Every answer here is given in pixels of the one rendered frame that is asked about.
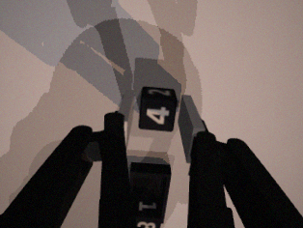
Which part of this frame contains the black cube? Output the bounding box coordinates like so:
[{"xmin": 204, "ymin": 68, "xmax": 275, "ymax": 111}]
[
  {"xmin": 138, "ymin": 86, "xmax": 178, "ymax": 131},
  {"xmin": 134, "ymin": 197, "xmax": 162, "ymax": 228}
]

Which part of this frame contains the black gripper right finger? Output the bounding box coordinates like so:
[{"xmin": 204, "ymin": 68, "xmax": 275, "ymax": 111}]
[{"xmin": 178, "ymin": 95, "xmax": 303, "ymax": 228}]

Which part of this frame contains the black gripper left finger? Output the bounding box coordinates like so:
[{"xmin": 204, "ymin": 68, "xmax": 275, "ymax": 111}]
[{"xmin": 0, "ymin": 89, "xmax": 137, "ymax": 228}]

